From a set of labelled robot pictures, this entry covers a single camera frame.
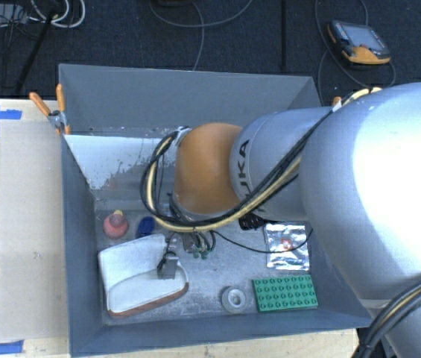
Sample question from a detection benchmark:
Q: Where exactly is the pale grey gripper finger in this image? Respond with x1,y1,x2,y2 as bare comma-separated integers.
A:
156,252,168,280
165,236,180,277

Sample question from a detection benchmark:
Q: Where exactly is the blue oval object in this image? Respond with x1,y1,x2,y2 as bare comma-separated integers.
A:
136,216,156,239

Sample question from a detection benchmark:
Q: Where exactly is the red toy bottle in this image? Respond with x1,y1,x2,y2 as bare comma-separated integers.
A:
102,210,129,240

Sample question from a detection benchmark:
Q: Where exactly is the silver foil packet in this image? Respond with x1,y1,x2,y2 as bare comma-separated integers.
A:
263,222,311,271

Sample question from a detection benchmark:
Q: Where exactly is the dark green studded flat block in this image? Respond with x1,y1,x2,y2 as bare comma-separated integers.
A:
251,274,320,313

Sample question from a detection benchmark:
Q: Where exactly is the pale cardboard board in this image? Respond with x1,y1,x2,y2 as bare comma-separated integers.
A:
0,119,70,345

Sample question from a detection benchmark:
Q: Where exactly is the grey metal bin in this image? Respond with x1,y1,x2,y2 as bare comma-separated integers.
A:
57,63,374,358

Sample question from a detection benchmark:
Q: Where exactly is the grey metal ring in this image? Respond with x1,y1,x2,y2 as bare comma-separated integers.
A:
221,285,250,315

